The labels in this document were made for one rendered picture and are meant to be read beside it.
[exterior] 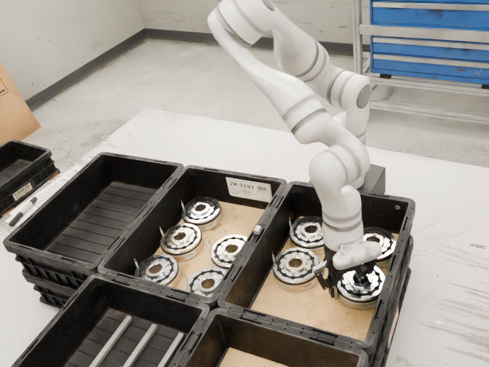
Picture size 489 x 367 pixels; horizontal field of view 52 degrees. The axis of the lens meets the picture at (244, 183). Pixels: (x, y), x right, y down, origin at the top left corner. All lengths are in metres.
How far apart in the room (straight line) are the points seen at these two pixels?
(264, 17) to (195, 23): 3.84
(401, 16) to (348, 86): 1.67
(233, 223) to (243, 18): 0.58
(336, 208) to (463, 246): 0.58
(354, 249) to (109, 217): 0.76
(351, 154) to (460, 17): 2.01
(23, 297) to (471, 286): 1.16
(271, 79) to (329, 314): 0.49
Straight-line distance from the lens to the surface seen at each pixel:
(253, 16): 0.90
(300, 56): 1.02
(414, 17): 2.85
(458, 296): 1.28
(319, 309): 1.07
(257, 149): 1.77
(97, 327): 1.18
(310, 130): 0.84
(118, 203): 1.48
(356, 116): 1.25
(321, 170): 0.82
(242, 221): 1.29
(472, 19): 2.79
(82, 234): 1.42
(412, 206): 1.14
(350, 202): 0.88
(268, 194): 1.27
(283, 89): 0.86
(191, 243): 1.22
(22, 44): 4.32
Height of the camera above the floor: 1.67
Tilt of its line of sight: 37 degrees down
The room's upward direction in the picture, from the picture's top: 12 degrees counter-clockwise
